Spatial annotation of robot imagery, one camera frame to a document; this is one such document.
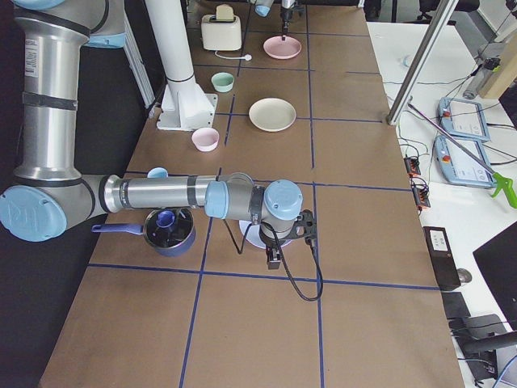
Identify cream toaster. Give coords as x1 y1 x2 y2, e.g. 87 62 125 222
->
201 15 242 51

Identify pink plate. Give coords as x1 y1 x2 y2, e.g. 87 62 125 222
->
263 36 302 60

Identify lower teach pendant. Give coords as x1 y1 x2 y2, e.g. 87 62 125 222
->
435 135 495 188

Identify light blue cup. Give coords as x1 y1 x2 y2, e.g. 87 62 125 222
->
146 167 169 179

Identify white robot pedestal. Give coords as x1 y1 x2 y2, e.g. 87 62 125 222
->
145 0 217 131

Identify orange black adapter lower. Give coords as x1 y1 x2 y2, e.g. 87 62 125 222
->
410 177 431 211

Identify green bowl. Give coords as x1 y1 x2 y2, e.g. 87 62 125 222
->
211 72 234 93

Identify cream plate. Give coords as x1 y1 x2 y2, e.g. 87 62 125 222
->
249 98 296 132

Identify glass pot lid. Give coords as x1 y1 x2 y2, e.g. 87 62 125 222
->
144 208 196 250

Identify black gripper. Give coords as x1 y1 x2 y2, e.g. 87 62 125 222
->
259 224 292 270
280 6 292 40

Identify grey water bottle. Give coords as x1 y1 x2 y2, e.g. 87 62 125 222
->
463 57 501 99

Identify teach pendant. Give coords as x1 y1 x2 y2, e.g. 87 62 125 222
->
438 97 490 142
435 135 495 188

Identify bread slice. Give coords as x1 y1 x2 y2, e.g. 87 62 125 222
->
215 4 234 23

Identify pink bowl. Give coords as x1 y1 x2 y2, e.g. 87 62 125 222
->
191 128 220 152

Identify green handled grabber stick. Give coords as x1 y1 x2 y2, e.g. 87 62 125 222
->
407 103 517 209

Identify upper teach pendant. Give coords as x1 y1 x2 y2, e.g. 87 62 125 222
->
438 97 490 142

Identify black box with label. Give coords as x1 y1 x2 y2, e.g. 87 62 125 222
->
422 226 460 291

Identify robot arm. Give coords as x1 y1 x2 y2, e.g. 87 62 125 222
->
1 1 312 268
254 0 297 41

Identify black monitor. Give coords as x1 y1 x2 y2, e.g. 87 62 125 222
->
473 226 516 328

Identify dark blue saucepan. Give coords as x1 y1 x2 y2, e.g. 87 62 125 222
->
91 208 196 257

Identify blue plate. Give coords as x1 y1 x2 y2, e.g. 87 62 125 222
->
238 220 295 249

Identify white toaster power cable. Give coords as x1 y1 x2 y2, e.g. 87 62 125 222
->
213 49 254 62

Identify orange black adapter upper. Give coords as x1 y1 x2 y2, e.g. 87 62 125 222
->
404 156 422 179

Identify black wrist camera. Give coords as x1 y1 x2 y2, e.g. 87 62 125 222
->
292 209 317 246

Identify orange black adapter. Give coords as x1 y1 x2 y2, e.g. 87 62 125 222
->
410 177 431 211
404 156 422 179

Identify black camera cable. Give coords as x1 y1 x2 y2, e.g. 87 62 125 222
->
222 220 324 302

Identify aluminium frame post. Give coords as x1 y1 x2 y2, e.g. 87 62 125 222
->
386 0 459 125

